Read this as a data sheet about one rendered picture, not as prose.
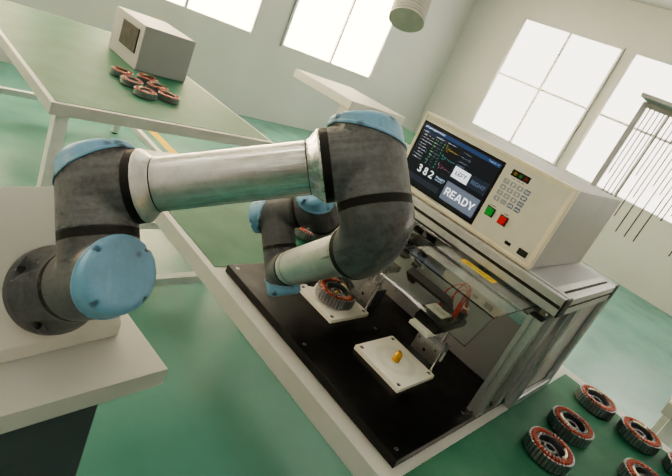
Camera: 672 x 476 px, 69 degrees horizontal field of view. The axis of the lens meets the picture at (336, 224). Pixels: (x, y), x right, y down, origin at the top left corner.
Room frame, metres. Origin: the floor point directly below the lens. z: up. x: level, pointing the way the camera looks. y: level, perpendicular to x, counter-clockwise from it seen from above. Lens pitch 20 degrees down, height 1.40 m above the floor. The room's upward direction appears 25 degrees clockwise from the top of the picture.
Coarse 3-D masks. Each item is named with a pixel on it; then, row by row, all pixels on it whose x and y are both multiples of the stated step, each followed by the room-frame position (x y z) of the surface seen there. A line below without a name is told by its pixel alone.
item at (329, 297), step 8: (320, 280) 1.18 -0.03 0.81; (328, 280) 1.19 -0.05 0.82; (336, 280) 1.22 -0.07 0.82; (320, 288) 1.14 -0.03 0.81; (328, 288) 1.15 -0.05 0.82; (336, 288) 1.18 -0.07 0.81; (344, 288) 1.20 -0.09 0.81; (320, 296) 1.13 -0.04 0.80; (328, 296) 1.12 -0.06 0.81; (336, 296) 1.12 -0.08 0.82; (344, 296) 1.15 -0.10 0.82; (328, 304) 1.12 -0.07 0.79; (336, 304) 1.12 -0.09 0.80; (344, 304) 1.13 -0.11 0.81; (352, 304) 1.15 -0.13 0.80
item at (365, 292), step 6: (366, 282) 1.27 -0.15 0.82; (378, 282) 1.30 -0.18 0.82; (360, 288) 1.28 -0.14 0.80; (366, 288) 1.27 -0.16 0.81; (372, 288) 1.25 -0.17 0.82; (378, 288) 1.27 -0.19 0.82; (384, 288) 1.28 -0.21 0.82; (360, 294) 1.27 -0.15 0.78; (366, 294) 1.26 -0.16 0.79; (378, 294) 1.26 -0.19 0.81; (384, 294) 1.28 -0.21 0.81; (366, 300) 1.25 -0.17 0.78; (372, 300) 1.25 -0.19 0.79; (378, 300) 1.27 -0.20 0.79
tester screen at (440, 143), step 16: (432, 128) 1.30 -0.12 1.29; (416, 144) 1.32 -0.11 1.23; (432, 144) 1.29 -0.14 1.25; (448, 144) 1.26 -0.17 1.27; (464, 144) 1.24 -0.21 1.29; (416, 160) 1.30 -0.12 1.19; (432, 160) 1.27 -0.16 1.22; (448, 160) 1.25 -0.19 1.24; (464, 160) 1.22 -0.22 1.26; (480, 160) 1.20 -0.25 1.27; (448, 176) 1.23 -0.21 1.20; (480, 176) 1.19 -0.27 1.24; (432, 192) 1.25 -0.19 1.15
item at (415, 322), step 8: (416, 312) 1.08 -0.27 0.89; (416, 320) 1.07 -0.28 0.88; (424, 320) 1.06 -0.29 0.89; (432, 320) 1.05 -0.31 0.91; (416, 328) 1.04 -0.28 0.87; (424, 328) 1.04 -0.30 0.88; (432, 328) 1.04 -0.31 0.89; (440, 328) 1.05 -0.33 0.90; (424, 336) 1.03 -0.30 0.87; (432, 336) 1.04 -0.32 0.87
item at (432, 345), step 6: (420, 336) 1.13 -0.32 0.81; (438, 336) 1.15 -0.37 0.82; (414, 342) 1.14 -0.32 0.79; (420, 342) 1.13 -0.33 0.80; (426, 342) 1.12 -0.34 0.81; (432, 342) 1.11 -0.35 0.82; (438, 342) 1.12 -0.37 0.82; (444, 342) 1.13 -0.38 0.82; (414, 348) 1.13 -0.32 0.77; (420, 348) 1.12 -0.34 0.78; (426, 348) 1.11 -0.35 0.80; (432, 348) 1.11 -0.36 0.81; (438, 348) 1.10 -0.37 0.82; (420, 354) 1.12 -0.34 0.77; (426, 354) 1.11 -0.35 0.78; (432, 354) 1.10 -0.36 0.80; (438, 354) 1.10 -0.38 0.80; (432, 360) 1.10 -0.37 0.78
